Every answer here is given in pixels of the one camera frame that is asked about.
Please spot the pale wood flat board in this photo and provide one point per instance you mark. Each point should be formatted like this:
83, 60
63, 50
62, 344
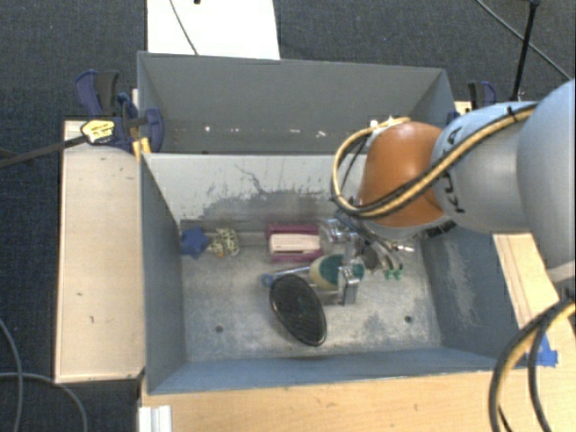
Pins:
101, 259

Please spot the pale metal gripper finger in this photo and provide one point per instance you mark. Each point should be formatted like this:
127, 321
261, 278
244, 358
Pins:
347, 273
352, 292

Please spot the grey metal bin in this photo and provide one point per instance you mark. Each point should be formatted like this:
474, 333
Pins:
252, 106

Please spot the black oval mesh strainer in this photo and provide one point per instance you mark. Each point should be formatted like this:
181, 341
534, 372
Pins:
298, 309

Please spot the blue star-shaped toy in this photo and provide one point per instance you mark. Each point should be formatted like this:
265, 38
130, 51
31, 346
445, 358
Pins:
193, 242

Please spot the silver tool with blue loop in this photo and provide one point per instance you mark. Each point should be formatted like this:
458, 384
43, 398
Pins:
288, 270

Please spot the green and cream ball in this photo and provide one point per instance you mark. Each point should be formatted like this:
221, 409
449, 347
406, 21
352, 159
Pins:
326, 271

